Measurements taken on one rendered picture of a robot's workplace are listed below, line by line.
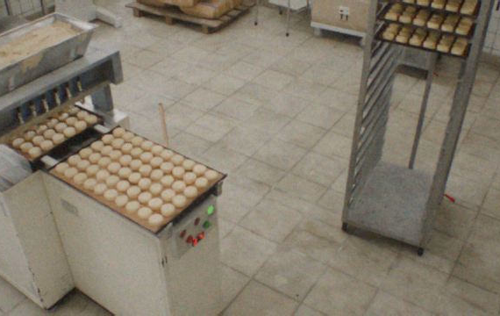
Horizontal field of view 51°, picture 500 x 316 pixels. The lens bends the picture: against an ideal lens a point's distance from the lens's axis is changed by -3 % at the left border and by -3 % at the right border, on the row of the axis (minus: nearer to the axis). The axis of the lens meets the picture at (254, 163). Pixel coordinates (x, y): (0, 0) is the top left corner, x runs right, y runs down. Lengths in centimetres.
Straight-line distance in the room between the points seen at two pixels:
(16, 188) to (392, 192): 208
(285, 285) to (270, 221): 50
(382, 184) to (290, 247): 70
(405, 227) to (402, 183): 39
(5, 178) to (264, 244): 146
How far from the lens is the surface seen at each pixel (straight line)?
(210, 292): 249
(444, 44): 250
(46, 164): 235
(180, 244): 203
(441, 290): 303
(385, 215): 314
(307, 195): 342
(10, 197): 237
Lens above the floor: 221
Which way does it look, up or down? 37 degrees down
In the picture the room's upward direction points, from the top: straight up
